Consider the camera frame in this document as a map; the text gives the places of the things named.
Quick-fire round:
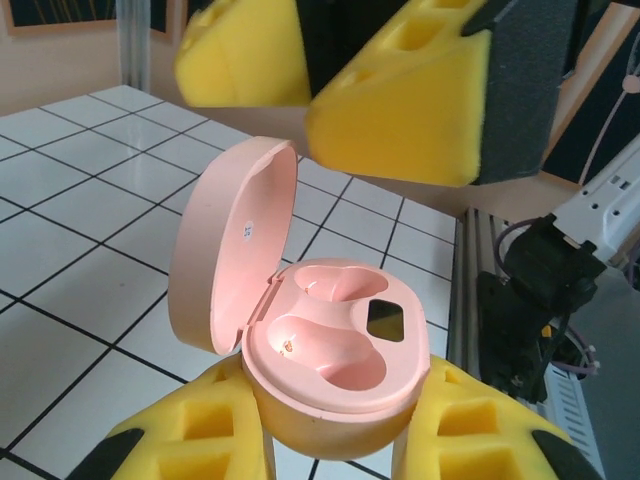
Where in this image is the pink earbud charging case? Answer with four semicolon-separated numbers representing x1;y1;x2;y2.
167;137;434;459

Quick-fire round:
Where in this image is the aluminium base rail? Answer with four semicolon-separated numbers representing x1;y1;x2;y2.
452;205;506;374

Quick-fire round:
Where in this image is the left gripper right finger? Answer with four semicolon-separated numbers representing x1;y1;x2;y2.
393;354;609;480

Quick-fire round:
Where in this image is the white perforated cable tray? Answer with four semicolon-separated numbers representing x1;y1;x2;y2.
544;364;619;480

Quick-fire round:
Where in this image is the dark leaf print wall panel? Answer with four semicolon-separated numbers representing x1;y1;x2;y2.
149;0;175;47
539;0;640;189

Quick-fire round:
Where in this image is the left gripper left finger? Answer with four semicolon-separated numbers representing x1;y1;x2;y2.
64;356;276;480

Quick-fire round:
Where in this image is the aluminium corner post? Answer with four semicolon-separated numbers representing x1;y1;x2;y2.
117;0;152;94

